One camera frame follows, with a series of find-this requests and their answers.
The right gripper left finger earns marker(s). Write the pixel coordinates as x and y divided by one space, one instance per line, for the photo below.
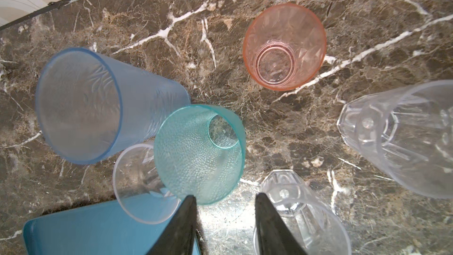
179 235

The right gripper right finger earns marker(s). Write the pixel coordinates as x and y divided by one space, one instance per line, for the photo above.
274 237

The teal plastic tray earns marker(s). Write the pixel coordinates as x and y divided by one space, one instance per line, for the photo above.
100 229

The green textured plastic cup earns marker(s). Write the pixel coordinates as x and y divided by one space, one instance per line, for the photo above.
200 151

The blue textured plastic cup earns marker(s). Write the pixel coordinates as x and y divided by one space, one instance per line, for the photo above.
90 106

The pink plastic cup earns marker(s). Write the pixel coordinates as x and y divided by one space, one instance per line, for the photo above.
284 47

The clear faceted cup centre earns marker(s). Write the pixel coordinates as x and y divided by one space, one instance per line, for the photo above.
315 227

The clear faceted cup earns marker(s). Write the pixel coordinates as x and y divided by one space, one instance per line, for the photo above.
315 227
407 133

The clear cup beside blue cup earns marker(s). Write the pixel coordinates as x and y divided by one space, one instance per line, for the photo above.
138 187

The clear faceted cup back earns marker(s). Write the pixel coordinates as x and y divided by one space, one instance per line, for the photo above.
407 133

